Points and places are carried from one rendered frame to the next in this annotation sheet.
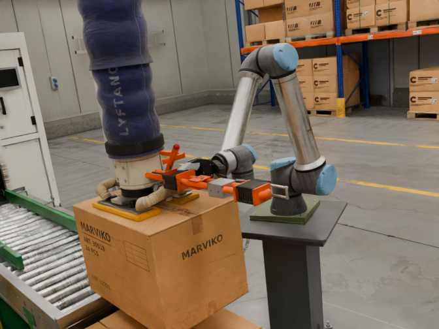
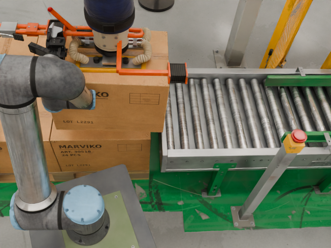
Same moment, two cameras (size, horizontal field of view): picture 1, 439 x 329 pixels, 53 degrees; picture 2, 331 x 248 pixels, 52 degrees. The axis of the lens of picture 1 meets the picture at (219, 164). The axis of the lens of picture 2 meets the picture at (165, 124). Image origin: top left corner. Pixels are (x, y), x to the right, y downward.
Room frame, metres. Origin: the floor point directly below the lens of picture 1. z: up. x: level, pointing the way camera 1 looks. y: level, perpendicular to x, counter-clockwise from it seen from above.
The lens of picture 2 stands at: (2.63, -0.57, 2.29)
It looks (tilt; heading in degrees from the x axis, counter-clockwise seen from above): 55 degrees down; 124
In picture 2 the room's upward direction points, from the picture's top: 7 degrees clockwise
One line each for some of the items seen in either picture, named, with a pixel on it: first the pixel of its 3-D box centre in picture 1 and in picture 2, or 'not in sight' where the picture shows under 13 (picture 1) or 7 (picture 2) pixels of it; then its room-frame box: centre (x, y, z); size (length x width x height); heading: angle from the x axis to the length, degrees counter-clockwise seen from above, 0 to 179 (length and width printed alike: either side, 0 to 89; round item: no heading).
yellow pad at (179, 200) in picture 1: (162, 190); (111, 62); (1.72, 0.24, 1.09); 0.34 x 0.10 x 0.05; 43
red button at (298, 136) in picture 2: not in sight; (298, 137); (2.63, 0.52, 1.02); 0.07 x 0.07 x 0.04
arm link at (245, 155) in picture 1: (239, 157); not in sight; (1.69, -0.08, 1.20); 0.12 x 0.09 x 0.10; 132
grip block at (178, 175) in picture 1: (179, 178); (56, 30); (1.48, 0.15, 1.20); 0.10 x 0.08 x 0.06; 133
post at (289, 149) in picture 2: not in sight; (264, 185); (2.63, 0.52, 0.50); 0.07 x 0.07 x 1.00; 43
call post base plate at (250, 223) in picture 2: not in sight; (243, 215); (2.63, 0.52, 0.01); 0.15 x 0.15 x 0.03; 43
